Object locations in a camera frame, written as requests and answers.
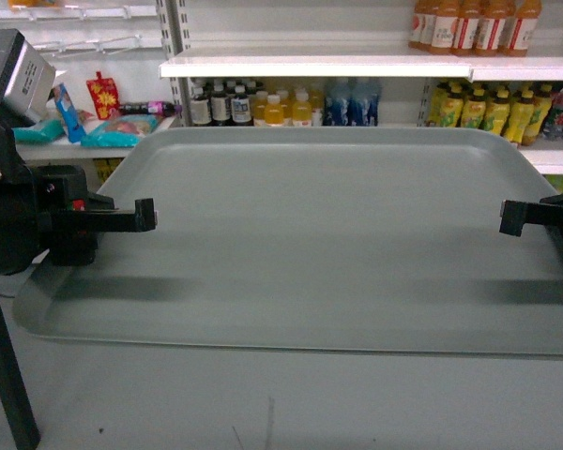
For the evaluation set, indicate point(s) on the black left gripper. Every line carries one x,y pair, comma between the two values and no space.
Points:
77,215

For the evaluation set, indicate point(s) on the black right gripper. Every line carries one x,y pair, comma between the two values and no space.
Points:
548,212

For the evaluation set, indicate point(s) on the grey rectangular serving tray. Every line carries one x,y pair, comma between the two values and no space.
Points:
359,240

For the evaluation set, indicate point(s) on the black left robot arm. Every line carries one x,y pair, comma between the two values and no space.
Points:
22,223

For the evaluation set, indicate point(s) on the white left side shelf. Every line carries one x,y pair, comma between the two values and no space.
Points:
62,149

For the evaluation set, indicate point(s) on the teal snack bag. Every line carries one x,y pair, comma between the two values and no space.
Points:
123,131

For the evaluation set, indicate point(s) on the yellow lemon tea bottle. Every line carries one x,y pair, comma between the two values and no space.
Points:
520,116

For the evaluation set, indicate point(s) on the dark tea bottle left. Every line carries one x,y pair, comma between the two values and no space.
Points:
200,112

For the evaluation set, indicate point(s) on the dark tea bottle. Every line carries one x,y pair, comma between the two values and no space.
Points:
241,110
220,106
200,112

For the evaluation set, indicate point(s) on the red snack pouch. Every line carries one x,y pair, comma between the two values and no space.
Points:
104,94

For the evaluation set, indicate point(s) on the dark tea bottle middle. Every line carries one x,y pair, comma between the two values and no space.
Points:
220,106

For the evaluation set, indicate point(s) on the dark tea bottle right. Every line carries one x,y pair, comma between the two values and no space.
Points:
241,110

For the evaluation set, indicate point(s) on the yellow juice bottle back left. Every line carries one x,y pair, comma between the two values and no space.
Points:
258,109

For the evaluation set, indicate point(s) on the yellow juice bottle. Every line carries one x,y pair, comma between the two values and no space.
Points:
258,109
301,110
273,114

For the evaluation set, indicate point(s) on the yellow juice bottle front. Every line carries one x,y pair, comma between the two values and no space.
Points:
273,114

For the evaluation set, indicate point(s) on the blue drink bottle right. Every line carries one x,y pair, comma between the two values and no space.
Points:
364,103

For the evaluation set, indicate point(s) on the blue drink bottle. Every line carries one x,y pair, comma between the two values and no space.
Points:
364,103
337,103

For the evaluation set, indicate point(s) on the yellow juice bottle right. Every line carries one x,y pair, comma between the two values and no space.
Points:
301,110

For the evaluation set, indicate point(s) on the black table leg left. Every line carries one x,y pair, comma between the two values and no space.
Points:
13,395

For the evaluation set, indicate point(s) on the orange juice bottle right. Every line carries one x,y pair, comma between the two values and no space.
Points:
491,25

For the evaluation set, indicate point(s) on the orange juice bottle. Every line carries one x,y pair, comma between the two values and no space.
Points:
467,26
491,25
446,20

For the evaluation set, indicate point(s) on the blue drink bottle left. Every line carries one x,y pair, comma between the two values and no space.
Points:
337,103

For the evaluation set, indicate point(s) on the white slotted shelf upright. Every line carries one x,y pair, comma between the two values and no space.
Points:
175,39

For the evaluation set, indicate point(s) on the orange juice bottle middle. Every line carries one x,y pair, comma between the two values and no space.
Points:
467,26

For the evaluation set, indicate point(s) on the orange juice bottle left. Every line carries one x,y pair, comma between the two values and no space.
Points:
446,20

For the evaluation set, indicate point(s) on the white top shelf board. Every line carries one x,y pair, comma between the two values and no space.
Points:
541,64

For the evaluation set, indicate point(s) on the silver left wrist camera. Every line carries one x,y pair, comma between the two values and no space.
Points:
26,81

